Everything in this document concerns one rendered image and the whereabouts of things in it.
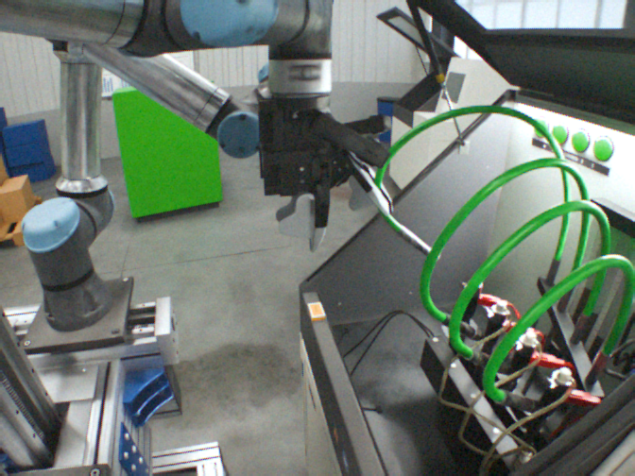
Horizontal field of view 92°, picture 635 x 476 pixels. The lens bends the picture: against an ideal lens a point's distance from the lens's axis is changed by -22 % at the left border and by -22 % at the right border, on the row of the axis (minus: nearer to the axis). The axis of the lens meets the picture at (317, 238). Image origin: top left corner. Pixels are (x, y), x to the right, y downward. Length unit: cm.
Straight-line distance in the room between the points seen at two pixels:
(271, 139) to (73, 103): 47
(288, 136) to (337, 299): 61
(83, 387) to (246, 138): 57
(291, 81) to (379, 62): 731
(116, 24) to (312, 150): 25
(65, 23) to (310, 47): 24
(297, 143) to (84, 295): 53
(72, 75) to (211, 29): 51
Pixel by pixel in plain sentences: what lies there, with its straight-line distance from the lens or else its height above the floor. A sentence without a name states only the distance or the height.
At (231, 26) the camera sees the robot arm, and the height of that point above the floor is 153.
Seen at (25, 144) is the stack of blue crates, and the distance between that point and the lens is 667.
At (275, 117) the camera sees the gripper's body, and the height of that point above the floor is 143.
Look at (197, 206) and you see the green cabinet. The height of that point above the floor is 6.
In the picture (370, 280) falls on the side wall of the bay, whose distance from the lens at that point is 99.
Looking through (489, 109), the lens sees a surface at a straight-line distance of 67.
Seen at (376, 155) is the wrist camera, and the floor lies 138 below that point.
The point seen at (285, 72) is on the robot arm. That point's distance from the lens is 44.
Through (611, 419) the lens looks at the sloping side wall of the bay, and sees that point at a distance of 51.
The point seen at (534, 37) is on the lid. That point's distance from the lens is 78.
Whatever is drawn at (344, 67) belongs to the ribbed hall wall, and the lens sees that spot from 743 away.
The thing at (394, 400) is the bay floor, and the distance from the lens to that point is 87.
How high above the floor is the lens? 150
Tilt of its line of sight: 27 degrees down
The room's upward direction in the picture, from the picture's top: straight up
